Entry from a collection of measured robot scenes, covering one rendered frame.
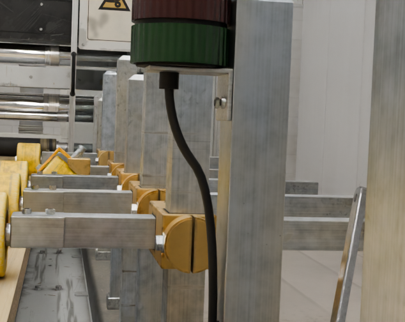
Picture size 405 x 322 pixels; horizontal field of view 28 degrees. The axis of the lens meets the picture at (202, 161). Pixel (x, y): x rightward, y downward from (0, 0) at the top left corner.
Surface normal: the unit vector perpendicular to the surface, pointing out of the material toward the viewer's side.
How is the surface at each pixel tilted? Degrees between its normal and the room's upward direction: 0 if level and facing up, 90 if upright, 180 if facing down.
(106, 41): 90
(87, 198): 90
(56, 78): 90
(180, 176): 90
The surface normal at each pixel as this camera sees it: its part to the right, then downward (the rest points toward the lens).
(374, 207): -0.98, -0.03
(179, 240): 0.18, 0.06
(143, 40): -0.68, 0.01
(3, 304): 0.04, -1.00
